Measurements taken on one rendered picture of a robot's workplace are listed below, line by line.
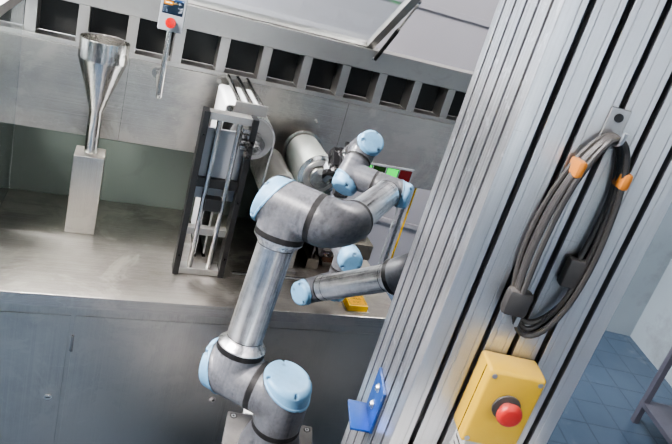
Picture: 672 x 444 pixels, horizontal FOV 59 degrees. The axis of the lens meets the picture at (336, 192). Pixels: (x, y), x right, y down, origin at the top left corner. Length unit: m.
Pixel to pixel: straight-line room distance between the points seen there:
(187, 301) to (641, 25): 1.42
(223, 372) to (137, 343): 0.56
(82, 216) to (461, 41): 2.44
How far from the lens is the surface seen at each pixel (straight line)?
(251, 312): 1.38
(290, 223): 1.29
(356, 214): 1.30
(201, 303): 1.85
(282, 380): 1.41
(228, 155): 1.83
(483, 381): 0.92
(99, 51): 1.88
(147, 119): 2.23
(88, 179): 2.04
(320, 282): 1.74
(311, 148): 2.09
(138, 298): 1.83
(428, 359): 0.94
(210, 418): 2.17
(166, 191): 2.34
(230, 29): 2.17
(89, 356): 1.98
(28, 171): 2.34
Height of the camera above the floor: 1.93
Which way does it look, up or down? 21 degrees down
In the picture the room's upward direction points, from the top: 16 degrees clockwise
